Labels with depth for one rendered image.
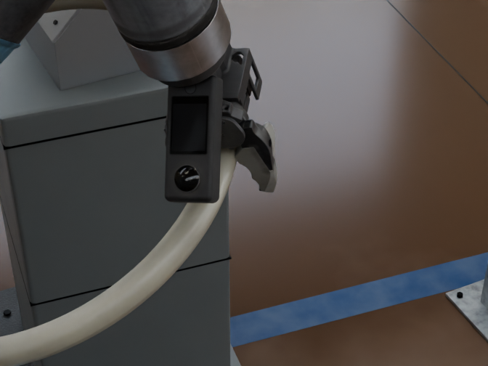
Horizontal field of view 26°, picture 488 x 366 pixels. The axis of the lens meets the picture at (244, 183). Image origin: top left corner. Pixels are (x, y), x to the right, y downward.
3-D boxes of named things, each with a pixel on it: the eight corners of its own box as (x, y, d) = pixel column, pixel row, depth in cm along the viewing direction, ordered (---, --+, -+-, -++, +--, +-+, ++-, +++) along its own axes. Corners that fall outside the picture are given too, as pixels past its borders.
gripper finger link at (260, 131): (287, 156, 104) (245, 103, 98) (285, 168, 103) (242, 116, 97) (246, 163, 106) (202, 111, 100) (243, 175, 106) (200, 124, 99)
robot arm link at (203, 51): (207, 49, 87) (100, 54, 90) (224, 86, 91) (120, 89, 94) (227, -31, 92) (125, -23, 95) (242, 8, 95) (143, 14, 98)
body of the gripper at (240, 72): (267, 86, 105) (234, 2, 96) (253, 157, 101) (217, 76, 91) (195, 88, 108) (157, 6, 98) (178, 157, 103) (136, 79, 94)
